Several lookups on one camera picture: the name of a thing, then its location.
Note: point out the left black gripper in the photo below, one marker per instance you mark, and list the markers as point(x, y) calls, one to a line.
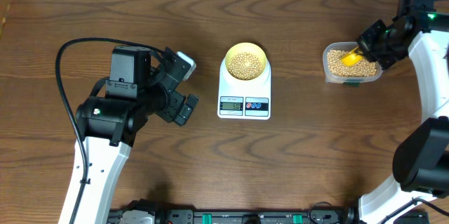
point(170, 110)

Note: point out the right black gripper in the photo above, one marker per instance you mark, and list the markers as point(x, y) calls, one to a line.
point(365, 41)

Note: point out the yellow measuring scoop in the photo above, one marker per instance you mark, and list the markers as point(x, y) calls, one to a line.
point(351, 58)

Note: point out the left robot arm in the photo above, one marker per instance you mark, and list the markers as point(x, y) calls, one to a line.
point(142, 82)

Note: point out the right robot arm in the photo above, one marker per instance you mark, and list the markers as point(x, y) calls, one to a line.
point(420, 163)

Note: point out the white digital kitchen scale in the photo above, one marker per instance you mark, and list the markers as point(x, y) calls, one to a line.
point(244, 99)

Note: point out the soybeans in bowl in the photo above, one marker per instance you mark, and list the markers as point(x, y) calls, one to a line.
point(245, 66)

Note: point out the yellow bowl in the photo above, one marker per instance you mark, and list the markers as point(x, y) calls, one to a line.
point(245, 47)

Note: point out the soybeans in container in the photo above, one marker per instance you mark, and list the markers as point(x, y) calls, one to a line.
point(361, 69)

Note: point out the clear plastic container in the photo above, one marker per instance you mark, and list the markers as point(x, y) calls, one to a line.
point(331, 78)

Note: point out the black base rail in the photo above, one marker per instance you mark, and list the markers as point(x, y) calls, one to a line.
point(144, 211)

